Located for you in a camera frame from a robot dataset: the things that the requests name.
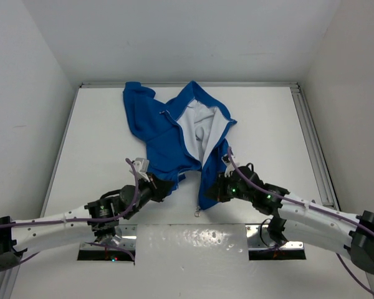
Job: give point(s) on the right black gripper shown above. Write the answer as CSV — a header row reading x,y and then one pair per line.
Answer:
x,y
218,194

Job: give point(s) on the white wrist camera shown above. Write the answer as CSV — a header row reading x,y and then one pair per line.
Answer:
x,y
231,164
140,168

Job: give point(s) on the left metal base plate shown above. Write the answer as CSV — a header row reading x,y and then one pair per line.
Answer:
x,y
119,248

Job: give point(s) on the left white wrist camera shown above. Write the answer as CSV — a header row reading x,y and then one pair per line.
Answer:
x,y
140,168

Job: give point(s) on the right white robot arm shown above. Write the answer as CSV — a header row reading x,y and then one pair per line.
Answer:
x,y
295,219

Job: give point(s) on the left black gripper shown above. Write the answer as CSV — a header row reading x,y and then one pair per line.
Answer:
x,y
159,187

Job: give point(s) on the metal base plate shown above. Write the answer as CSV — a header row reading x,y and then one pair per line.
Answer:
x,y
262,248
119,248

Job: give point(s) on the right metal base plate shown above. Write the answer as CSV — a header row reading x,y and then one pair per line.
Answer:
x,y
262,248

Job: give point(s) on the blue zip-up jacket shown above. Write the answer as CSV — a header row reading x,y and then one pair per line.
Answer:
x,y
187,133

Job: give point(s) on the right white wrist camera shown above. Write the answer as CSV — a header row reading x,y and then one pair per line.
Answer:
x,y
231,164

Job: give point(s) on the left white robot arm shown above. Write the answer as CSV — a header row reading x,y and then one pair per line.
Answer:
x,y
91,223

